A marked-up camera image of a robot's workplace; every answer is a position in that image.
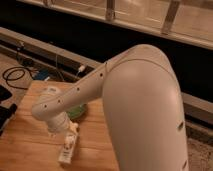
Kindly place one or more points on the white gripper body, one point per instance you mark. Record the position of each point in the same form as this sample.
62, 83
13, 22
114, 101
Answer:
58, 124

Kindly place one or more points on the white plastic bottle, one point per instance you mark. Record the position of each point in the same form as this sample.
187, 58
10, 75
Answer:
67, 150

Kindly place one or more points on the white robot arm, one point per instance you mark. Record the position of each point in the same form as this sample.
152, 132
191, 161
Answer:
143, 108

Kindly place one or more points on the green ceramic bowl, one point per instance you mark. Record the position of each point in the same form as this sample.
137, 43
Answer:
76, 112

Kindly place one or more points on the blue box on floor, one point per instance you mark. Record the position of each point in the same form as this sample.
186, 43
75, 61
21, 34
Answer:
42, 75

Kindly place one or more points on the grey floor rail beam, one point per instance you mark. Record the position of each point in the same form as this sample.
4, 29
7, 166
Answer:
193, 70

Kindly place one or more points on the metal railing frame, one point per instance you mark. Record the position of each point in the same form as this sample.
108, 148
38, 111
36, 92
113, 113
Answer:
187, 21

